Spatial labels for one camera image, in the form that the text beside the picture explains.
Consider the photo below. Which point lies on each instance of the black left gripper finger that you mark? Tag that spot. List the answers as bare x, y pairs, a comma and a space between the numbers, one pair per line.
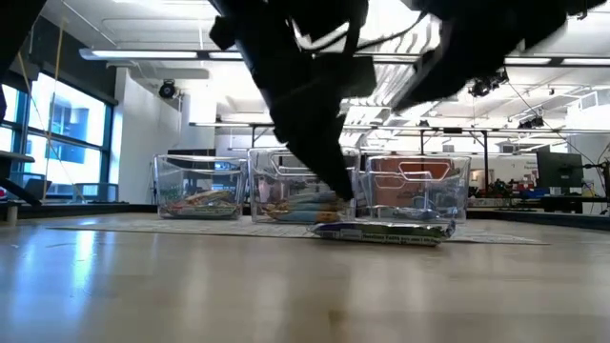
324, 147

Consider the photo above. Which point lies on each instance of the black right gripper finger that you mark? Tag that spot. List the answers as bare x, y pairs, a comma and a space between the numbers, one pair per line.
436, 71

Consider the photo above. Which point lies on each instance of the clear plastic bin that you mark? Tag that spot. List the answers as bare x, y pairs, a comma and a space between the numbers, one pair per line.
429, 190
271, 176
200, 176

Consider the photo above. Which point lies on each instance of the orange background cabinet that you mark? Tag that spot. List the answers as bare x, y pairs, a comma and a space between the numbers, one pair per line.
386, 169

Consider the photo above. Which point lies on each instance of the black computer monitor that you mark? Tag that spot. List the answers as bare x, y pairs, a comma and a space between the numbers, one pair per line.
560, 169

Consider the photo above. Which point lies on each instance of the cluttered background desk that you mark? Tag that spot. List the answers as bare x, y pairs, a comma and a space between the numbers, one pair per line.
524, 197

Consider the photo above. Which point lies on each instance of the long ceiling light strip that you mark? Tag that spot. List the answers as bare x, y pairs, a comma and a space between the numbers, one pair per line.
143, 54

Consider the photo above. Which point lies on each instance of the large room window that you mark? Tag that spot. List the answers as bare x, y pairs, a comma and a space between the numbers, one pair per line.
67, 143

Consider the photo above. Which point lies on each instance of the grey desk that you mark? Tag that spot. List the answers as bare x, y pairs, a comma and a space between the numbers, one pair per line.
14, 156

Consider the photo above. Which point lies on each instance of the silver ceiling duct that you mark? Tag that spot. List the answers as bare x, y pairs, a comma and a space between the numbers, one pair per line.
395, 76

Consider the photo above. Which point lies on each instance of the black ceiling camera cluster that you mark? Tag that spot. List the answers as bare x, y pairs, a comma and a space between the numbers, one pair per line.
488, 83

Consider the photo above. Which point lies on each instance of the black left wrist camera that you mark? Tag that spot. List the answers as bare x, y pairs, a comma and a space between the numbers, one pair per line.
224, 33

